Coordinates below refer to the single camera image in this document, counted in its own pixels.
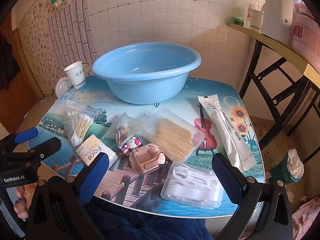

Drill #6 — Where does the clear floss pick box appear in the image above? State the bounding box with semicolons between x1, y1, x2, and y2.
160;161;224;209

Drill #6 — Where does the wooden door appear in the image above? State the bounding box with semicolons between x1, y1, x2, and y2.
0;12;45;133

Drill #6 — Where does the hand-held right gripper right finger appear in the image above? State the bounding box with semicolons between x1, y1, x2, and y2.
211;152;294;240

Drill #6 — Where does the dark hanging jacket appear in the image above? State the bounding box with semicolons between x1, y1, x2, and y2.
0;30;19;90

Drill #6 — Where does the green trash bin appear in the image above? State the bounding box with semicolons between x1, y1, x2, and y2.
271;149;304;184

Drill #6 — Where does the small clear printed bag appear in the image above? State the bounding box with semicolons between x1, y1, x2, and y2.
102;114;140;153

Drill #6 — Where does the pink floral cloth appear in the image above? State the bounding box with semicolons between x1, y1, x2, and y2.
291;200;318;240

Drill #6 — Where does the blue plastic basin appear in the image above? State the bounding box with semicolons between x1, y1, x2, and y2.
92;42;202;105

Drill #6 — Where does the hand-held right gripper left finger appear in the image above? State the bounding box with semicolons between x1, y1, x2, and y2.
26;152;110;240

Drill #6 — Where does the long white packet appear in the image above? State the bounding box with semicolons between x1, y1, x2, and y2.
197;95;256;172

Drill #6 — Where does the person's left hand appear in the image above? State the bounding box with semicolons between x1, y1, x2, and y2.
14;187;30;219

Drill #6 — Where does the clear cotton swab bag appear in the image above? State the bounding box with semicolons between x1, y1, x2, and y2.
61;99;99;147

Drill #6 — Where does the white appliance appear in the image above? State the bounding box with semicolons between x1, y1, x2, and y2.
260;0;300;45

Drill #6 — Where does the cream paper box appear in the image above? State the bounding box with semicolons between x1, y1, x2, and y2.
76;134;118;167

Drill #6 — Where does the pink appliance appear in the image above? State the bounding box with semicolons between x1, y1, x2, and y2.
291;2;320;65

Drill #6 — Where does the white paper cup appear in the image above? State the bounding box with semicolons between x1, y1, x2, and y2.
64;61;87;89

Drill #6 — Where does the clear toothpick box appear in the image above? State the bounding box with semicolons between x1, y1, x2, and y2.
141;108;205;162

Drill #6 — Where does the white mug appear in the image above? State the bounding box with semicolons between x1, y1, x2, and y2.
250;9;265;33

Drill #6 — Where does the clear bottle red label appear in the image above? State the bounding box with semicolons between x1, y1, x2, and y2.
244;0;260;29

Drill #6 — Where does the pink clear earbud case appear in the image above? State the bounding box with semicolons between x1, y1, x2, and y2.
129;143;166;175

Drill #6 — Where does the black folding table frame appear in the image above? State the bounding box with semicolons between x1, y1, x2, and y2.
239;39;320;165

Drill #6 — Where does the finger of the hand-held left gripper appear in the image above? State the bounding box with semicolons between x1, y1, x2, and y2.
5;138;62;167
0;127;39;153

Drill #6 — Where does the pink cartoon cat figurine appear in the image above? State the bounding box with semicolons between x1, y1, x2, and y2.
120;136;143;155

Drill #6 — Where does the white round suction holder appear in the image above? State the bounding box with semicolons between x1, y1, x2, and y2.
55;78;75;98

